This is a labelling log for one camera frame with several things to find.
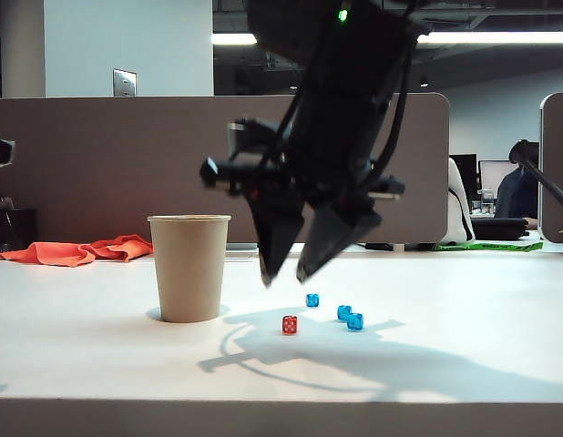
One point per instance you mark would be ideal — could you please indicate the metal wall plate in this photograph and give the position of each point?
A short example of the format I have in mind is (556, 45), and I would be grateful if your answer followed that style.
(124, 83)

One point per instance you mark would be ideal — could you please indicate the orange cloth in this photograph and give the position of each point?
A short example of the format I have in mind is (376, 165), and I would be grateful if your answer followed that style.
(58, 254)

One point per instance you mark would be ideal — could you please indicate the bright computer monitor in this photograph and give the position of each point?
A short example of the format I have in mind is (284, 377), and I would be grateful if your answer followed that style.
(495, 175)

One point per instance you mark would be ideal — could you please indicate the white-edged brown desk partition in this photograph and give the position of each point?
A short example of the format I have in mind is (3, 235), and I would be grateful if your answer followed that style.
(559, 159)

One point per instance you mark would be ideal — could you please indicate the black zipped case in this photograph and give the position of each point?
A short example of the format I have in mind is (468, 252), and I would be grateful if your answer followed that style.
(498, 227)

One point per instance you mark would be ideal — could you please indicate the dark computer monitor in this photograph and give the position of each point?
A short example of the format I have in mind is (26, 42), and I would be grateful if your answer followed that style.
(466, 170)

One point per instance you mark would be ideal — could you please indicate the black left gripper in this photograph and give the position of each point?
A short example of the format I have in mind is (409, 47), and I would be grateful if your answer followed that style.
(0, 151)

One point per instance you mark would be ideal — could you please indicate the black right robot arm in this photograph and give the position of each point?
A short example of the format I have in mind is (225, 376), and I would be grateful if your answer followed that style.
(336, 45)

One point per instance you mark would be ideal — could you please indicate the brown paper cup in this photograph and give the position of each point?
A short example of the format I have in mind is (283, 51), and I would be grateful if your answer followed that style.
(188, 273)

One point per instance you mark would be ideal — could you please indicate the blue translucent die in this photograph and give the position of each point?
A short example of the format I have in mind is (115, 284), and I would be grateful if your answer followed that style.
(343, 311)
(312, 300)
(355, 322)

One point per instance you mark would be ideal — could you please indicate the ceiling light strip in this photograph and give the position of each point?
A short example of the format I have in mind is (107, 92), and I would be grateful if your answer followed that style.
(491, 37)

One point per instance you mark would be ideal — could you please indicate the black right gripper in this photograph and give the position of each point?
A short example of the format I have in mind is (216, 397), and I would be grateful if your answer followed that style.
(336, 150)

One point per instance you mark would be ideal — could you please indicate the black slanted pole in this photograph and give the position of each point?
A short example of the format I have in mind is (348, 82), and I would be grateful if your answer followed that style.
(548, 183)

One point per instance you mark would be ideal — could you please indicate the green flat wrapper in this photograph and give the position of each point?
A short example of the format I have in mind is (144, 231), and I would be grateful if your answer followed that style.
(491, 246)

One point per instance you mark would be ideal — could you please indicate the seated person in dark shirt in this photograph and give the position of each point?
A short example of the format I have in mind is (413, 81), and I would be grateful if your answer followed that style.
(514, 193)

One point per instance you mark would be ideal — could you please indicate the red translucent die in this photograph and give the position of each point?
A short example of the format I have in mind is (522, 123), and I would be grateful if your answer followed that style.
(289, 325)

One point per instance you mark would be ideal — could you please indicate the black ceiling spotlight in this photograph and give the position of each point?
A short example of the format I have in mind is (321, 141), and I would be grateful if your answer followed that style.
(424, 83)

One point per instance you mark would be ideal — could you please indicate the wide brown desk partition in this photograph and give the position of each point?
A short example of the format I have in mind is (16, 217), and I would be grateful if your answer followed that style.
(104, 168)

